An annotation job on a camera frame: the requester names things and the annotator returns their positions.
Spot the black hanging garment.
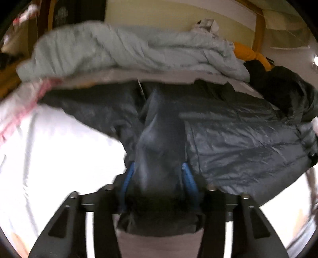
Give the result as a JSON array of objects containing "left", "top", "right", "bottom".
[{"left": 51, "top": 0, "right": 105, "bottom": 28}]

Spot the orange garment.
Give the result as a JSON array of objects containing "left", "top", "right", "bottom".
[{"left": 234, "top": 42, "right": 273, "bottom": 71}]

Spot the translucent bed net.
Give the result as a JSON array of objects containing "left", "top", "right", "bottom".
[{"left": 265, "top": 0, "right": 312, "bottom": 49}]

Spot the white crumpled cloth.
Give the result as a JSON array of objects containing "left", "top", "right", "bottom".
[{"left": 191, "top": 18, "right": 219, "bottom": 34}]

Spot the grey printed bed sheet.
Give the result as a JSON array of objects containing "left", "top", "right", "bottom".
[{"left": 0, "top": 68, "right": 318, "bottom": 258}]

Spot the red white cloth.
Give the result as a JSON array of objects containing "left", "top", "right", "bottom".
[{"left": 13, "top": 4, "right": 38, "bottom": 26}]

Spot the black fur-trimmed coat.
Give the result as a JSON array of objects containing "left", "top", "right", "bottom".
[{"left": 245, "top": 60, "right": 316, "bottom": 122}]

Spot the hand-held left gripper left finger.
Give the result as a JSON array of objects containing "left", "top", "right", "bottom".
[{"left": 28, "top": 160, "right": 136, "bottom": 258}]

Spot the wooden bed frame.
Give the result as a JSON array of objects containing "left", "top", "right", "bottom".
[{"left": 0, "top": 0, "right": 267, "bottom": 98}]

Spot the pink striped cloth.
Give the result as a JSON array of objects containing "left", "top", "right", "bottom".
[{"left": 0, "top": 77, "right": 62, "bottom": 143}]

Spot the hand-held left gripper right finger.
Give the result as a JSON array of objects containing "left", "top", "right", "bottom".
[{"left": 181, "top": 162, "right": 290, "bottom": 258}]

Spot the light blue duvet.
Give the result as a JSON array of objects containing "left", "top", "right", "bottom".
[{"left": 16, "top": 20, "right": 250, "bottom": 83}]

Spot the dark grey puffer jacket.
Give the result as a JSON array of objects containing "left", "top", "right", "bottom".
[{"left": 40, "top": 79, "right": 318, "bottom": 234}]

